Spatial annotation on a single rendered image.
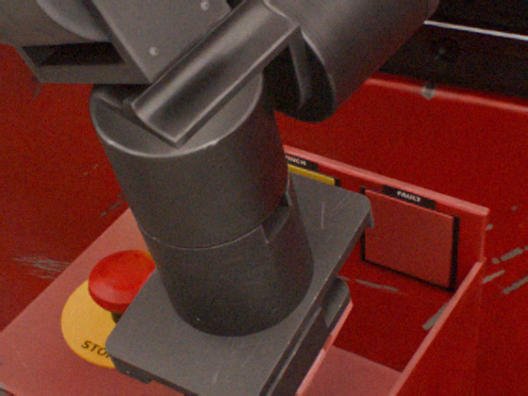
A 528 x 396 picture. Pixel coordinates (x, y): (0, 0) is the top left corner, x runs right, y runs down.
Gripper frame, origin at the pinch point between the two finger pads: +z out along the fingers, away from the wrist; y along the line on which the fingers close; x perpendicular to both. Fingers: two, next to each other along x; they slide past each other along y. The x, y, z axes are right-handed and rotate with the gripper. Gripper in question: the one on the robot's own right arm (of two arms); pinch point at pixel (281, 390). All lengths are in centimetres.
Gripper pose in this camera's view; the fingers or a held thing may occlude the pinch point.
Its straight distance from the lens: 54.0
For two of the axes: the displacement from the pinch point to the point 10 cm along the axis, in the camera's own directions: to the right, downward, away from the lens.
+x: -8.3, -2.8, 4.8
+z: 2.2, 6.3, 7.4
